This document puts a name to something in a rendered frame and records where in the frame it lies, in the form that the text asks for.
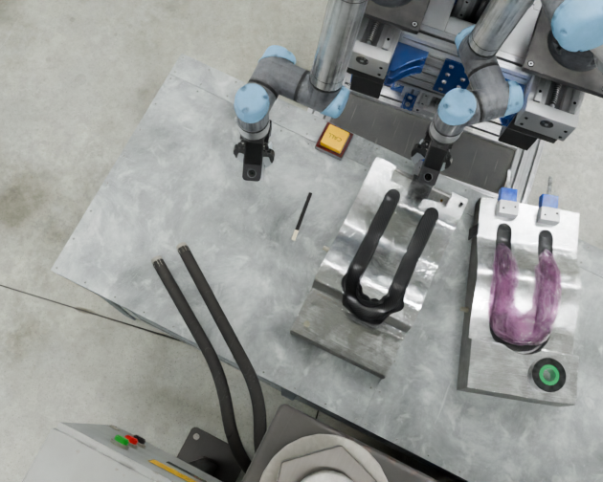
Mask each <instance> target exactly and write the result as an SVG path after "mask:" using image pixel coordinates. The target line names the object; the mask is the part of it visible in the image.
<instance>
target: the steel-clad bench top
mask: <svg viewBox="0 0 603 482"><path fill-rule="evenodd" d="M245 84H247V83H245V82H243V81H241V80H239V79H237V78H235V77H231V76H229V75H227V74H225V73H223V72H221V71H218V70H216V69H214V68H213V67H211V66H209V65H207V64H204V63H202V62H200V61H198V60H196V59H194V58H192V57H190V56H187V55H184V54H180V56H179V58H178V59H177V61H176V63H175V64H174V66H173V68H172V69H171V71H170V73H169V74H168V76H167V78H166V80H165V82H164V83H163V85H162V87H161V88H160V90H159V92H158V93H157V95H156V97H155V98H154V100H153V101H152V102H151V104H150V105H149V107H148V109H147V110H146V112H145V114H144V116H143V118H142V119H141V121H140V123H139V124H138V126H137V128H136V129H135V131H134V133H133V134H132V136H131V138H130V139H129V141H128V143H127V144H126V146H125V148H124V149H123V152H122V153H121V155H120V156H119V158H118V160H117V161H116V162H115V164H114V165H113V167H112V169H111V170H110V172H109V174H108V175H107V177H106V179H105V180H104V182H103V184H102V185H101V187H100V189H99V191H98V193H97V194H96V196H95V198H94V199H93V201H92V203H91V204H90V206H89V207H88V209H87V210H86V211H85V213H84V215H83V216H82V218H81V220H80V221H79V223H78V225H77V227H76V229H75V230H74V232H73V234H72V235H71V237H70V239H69V240H68V242H67V244H66V245H65V247H64V249H63V250H62V252H61V254H60V255H59V257H58V259H57V260H56V262H55V264H54V266H53V267H52V269H51V271H53V272H55V273H57V274H60V275H62V276H64V277H66V278H68V279H70V280H72V281H74V282H76V283H77V284H79V285H81V286H83V287H85V288H87V289H89V290H91V291H92V292H94V293H96V294H98V295H100V296H103V297H105V298H107V299H109V300H111V301H113V302H115V303H117V304H119V305H121V306H123V307H124V308H126V309H128V310H130V311H132V312H134V313H136V314H138V315H140V316H142V317H144V318H147V319H149V320H151V321H153V322H155V323H157V324H159V325H161V326H163V327H165V328H166V329H168V330H169V331H171V332H173V333H175V334H177V335H179V336H181V337H183V338H185V339H187V340H190V341H192V342H194V343H196V341H195V339H194V338H193V336H192V334H191V332H190V330H189V328H188V326H187V324H186V323H185V322H184V320H183V318H182V316H181V315H180V313H179V311H178V309H177V308H176V306H175V304H174V302H173V300H172V299H171V297H170V295H169V293H168V291H167V289H166V287H165V285H164V284H163V282H162V280H161V278H160V276H159V275H158V274H157V272H156V270H155V269H154V267H153V265H152V263H151V259H152V258H153V257H155V256H157V255H161V256H162V258H163V259H164V261H165V263H166V265H167V267H168V269H169V271H170V272H171V274H172V276H173V278H174V279H175V281H176V283H177V285H178V286H179V288H180V290H181V292H182V293H183V295H184V297H185V299H186V300H187V302H188V304H189V306H190V307H191V309H192V311H193V312H194V314H195V316H196V318H197V319H198V321H199V323H200V325H201V326H202V328H203V330H204V332H205V333H206V335H207V337H208V339H209V341H210V342H211V344H212V347H213V349H214V350H215V352H216V354H217V355H219V356H221V357H223V358H225V359H227V360H229V361H231V362H234V363H236V361H235V358H234V356H233V355H232V353H231V351H230V349H229V347H228V345H227V343H226V341H225V340H224V339H223V337H222V335H221V333H220V331H219V329H218V327H217V325H216V323H215V322H214V320H213V318H212V315H211V313H210V311H209V309H208V307H207V305H206V304H205V302H204V300H203V298H202V296H201V295H200V293H199V291H198V289H197V288H196V286H195V284H194V282H193V280H192V278H191V276H190V273H189V272H188V270H187V268H186V266H185V264H184V262H183V260H182V258H181V256H180V254H179V253H178V251H177V249H176V246H177V245H178V244H180V243H182V242H186V243H187V245H188V246H189V248H190V251H191V253H192V255H193V256H194V258H195V260H196V262H197V264H198V266H199V268H200V269H201V271H202V273H203V275H204V276H205V278H206V280H207V281H208V283H209V285H210V287H211V289H212V292H213V293H214V295H215V297H216V299H217V301H218V303H219V305H220V306H221V308H222V310H223V312H224V314H225V316H226V318H227V319H228V321H229V322H230V324H231V326H232V328H233V330H234V332H235V334H236V336H237V338H238V340H239V342H240V343H241V345H242V347H243V349H244V351H245V353H246V355H247V356H248V358H249V360H250V362H251V364H252V366H253V368H254V369H255V371H256V373H257V375H259V376H260V377H262V378H264V379H266V380H268V381H270V382H272V383H275V384H277V385H279V386H281V387H283V388H285V389H287V390H289V391H291V392H293V393H295V394H297V395H299V396H301V397H303V398H304V399H306V400H308V401H310V402H312V403H313V404H315V405H318V406H320V407H322V408H324V409H326V410H328V411H330V412H332V413H334V414H336V415H338V416H340V417H342V418H344V419H346V420H348V421H350V422H351V423H353V424H355V425H357V426H359V425H360V426H359V427H362V428H364V429H366V430H368V431H370V432H372V433H374V434H376V435H378V436H380V437H382V438H384V439H386V440H388V441H389V442H391V443H393V444H395V445H397V446H398V447H400V448H402V449H405V450H407V451H409V452H411V453H413V454H415V455H417V456H419V457H421V458H423V459H425V460H427V461H429V462H431V463H433V464H435V465H437V466H439V467H441V468H443V469H444V470H446V471H449V472H451V473H453V474H455V475H457V476H459V477H461V478H462V479H464V480H466V481H468V482H603V250H601V249H599V248H597V247H596V246H593V245H591V244H589V243H587V242H585V241H583V240H581V239H578V240H577V261H578V267H579V273H580V278H581V295H580V302H579V309H578V315H577V321H576V326H575V333H574V343H573V355H575V356H578V357H579V363H578V379H577V395H576V405H571V406H561V407H557V406H551V405H540V404H534V403H529V402H523V401H517V400H511V399H505V398H500V397H494V396H488V395H481V394H476V393H470V392H464V391H458V390H457V384H458V366H459V356H460V347H461V338H462V328H463V319H464V312H462V311H461V310H460V307H465V300H466V291H467V281H468V273H469V263H470V253H471V244H472V238H471V239H470V240H468V236H469V229H471V228H472V227H473V226H474V216H475V206H476V202H477V201H478V200H479V199H480V197H483V198H490V199H493V198H491V197H488V196H486V195H484V194H482V193H480V192H478V191H476V190H474V189H472V188H470V187H468V186H465V185H463V184H461V183H458V182H456V181H454V180H452V179H450V178H448V177H446V176H443V175H441V174H439V175H438V177H437V180H436V183H435V186H437V187H439V188H441V189H443V190H445V191H447V192H449V193H452V192H454V193H456V194H458V195H460V196H462V197H464V198H466V199H468V202H467V204H466V206H465V208H464V211H463V213H462V214H461V216H460V218H459V220H458V224H457V226H456V228H455V230H454V232H453V235H452V237H451V239H450V241H449V243H448V245H447V248H446V250H445V252H444V254H443V255H442V257H441V259H440V262H439V264H438V266H437V268H436V271H435V274H434V277H433V279H432V282H431V285H430V287H429V290H428V293H427V294H426V297H425V299H424V302H423V304H422V307H421V309H420V311H419V313H418V316H417V318H416V320H415V322H414V324H413V327H412V328H411V329H410V330H409V331H408V332H407V334H406V336H405V338H404V339H403V341H402V343H401V345H400V347H399V350H398V352H397V354H396V356H395V358H394V361H393V363H392V365H391V368H390V371H389V373H388V375H387V377H386V378H384V379H381V378H379V377H377V376H375V375H373V374H371V373H369V372H368V371H366V370H364V369H362V368H360V367H358V366H356V365H354V364H352V363H350V362H348V361H345V360H343V359H341V358H339V357H337V356H335V355H333V354H331V353H329V352H327V351H325V350H323V349H322V348H320V347H318V346H316V345H314V344H312V343H310V342H308V341H305V340H302V339H300V338H298V337H296V336H294V335H292V334H290V330H291V328H292V326H293V324H294V322H295V320H296V318H297V316H298V314H299V312H300V310H301V308H302V305H303V304H304V302H305V300H306V298H307V296H308V294H309V292H310V290H311V287H312V285H313V282H314V279H315V276H316V274H317V272H318V270H319V269H320V267H321V265H322V263H323V261H324V258H325V257H326V255H327V252H326V251H324V250H323V247H324V246H326V247H329V248H330V247H331V245H332V243H333V242H334V240H335V238H336V236H337V234H338V232H339V230H340V229H341V227H342V225H343V223H344V221H345V220H346V217H347V215H348V213H349V211H350V209H351V207H352V205H353V203H354V201H355V199H356V197H357V195H358V193H359V191H360V189H361V187H362V185H363V182H364V181H365V179H366V177H367V175H368V173H369V170H370V168H371V166H372V164H373V162H374V161H375V159H376V157H379V158H381V159H383V160H385V161H387V162H389V163H392V164H395V165H397V168H398V169H400V170H402V171H405V172H407V173H409V174H411V175H413V170H414V167H415V164H414V163H413V161H411V160H409V159H407V158H405V157H403V156H401V155H398V154H396V153H394V152H392V151H390V150H388V149H387V148H384V147H382V146H380V145H378V144H376V143H374V142H371V141H368V140H366V139H364V138H362V137H360V136H358V135H356V134H354V136H353V139H352V140H351V142H350V144H349V146H348V148H347V150H346V153H345V155H344V157H343V158H342V160H341V161H339V160H337V159H335V158H333V157H331V156H329V155H327V154H325V153H323V152H321V151H319V150H317V149H315V145H316V143H317V141H318V139H319V137H320V136H321V134H322V133H323V131H324V128H325V126H326V124H327V123H328V122H329V121H327V120H323V119H321V118H319V117H317V116H315V115H313V114H311V113H308V112H306V111H304V110H302V109H301V108H299V107H297V106H294V105H292V104H290V103H288V102H286V101H284V100H282V99H277V100H276V101H275V103H274V105H273V106H272V108H271V110H270V112H269V120H271V121H272V132H271V137H269V142H268V145H269V143H270V142H272V145H273V146H272V149H273V150H274V151H275V159H274V161H273V163H272V164H271V165H269V166H267V167H265V172H264V178H263V181H261V180H259V181H258V182H254V181H245V180H243V178H242V171H243V163H242V162H240V161H239V160H238V159H237V158H236V157H235V155H234V147H235V145H236V144H238V143H239V142H240V141H241V139H240V133H239V130H238V126H237V121H235V117H236V113H235V94H236V92H237V90H238V89H239V88H241V87H242V86H244V85H245ZM309 192H311V193H312V196H311V199H310V201H309V204H308V207H307V209H306V212H305V215H304V216H303V219H302V222H301V226H300V229H299V232H298V234H297V237H296V240H295V241H294V240H292V236H293V234H294V231H295V228H296V226H297V224H298V221H299V219H300V216H301V213H302V209H303V206H304V203H305V201H306V198H307V195H308V193H309ZM196 344H197V343H196ZM236 364H237V363H236ZM380 379H381V380H380ZM379 381H380V382H379ZM374 391H375V392H374ZM373 393H374V394H373ZM372 395H373V396H372ZM364 414H365V415H364ZM363 416H364V417H363ZM362 418H363V419H362Z"/></svg>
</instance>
